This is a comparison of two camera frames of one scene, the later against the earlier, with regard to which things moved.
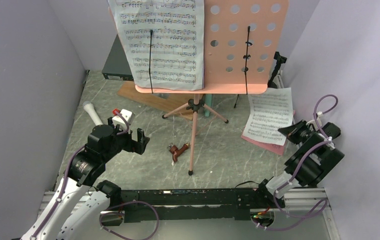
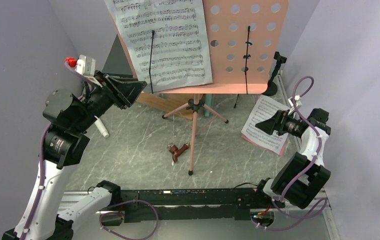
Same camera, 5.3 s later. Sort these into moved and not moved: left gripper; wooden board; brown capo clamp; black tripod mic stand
Moved: left gripper
Not moved: black tripod mic stand; brown capo clamp; wooden board
